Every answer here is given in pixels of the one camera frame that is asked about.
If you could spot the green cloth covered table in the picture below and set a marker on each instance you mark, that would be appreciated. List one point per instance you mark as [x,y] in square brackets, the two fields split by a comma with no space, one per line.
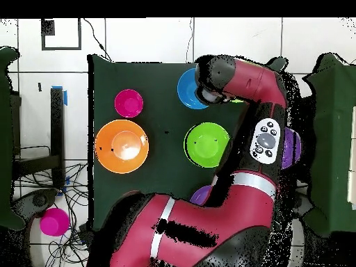
[331,139]
[5,139]

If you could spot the purple bowl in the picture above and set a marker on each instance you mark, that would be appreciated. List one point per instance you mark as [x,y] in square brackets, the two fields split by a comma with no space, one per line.
[200,196]
[292,147]

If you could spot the blue bowl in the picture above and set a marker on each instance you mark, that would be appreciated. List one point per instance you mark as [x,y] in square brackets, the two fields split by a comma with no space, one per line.
[186,91]

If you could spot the black grey base foot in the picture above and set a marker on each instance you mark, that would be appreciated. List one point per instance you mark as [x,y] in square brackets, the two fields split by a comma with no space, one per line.
[304,207]
[39,200]

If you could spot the dark green table cloth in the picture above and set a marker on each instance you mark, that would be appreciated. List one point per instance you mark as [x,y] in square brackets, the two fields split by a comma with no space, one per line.
[167,125]

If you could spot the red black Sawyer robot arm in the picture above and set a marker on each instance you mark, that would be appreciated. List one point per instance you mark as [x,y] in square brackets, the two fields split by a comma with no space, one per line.
[222,211]

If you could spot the pink bowl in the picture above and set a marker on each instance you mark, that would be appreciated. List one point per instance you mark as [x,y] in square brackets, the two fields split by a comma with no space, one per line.
[129,103]

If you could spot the black metal stool frame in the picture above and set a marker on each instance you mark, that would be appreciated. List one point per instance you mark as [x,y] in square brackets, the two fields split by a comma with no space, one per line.
[57,125]

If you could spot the small green bowl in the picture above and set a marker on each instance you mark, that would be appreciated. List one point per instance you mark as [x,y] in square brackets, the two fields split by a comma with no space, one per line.
[206,145]

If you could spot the large orange bowl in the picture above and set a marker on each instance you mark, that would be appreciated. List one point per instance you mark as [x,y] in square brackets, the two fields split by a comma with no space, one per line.
[121,146]

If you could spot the large green bowl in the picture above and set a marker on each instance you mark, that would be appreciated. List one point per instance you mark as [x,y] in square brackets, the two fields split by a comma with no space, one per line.
[237,101]

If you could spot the pink cup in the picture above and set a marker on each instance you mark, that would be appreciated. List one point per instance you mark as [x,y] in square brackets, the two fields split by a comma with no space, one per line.
[54,222]

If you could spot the black power adapter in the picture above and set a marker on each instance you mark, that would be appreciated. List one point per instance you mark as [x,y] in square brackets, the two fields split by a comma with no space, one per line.
[85,233]

